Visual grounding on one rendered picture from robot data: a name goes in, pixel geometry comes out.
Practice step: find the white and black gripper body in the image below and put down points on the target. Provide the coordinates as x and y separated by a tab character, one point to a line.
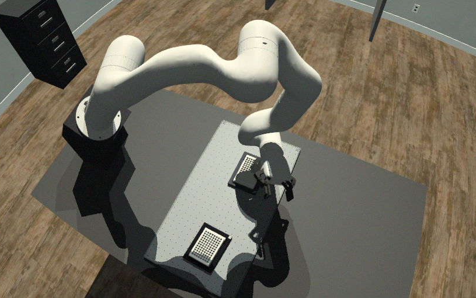
276	167

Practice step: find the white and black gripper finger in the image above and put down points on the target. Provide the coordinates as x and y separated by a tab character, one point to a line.
289	191
263	183

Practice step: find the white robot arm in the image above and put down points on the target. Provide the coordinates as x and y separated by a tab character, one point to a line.
264	56

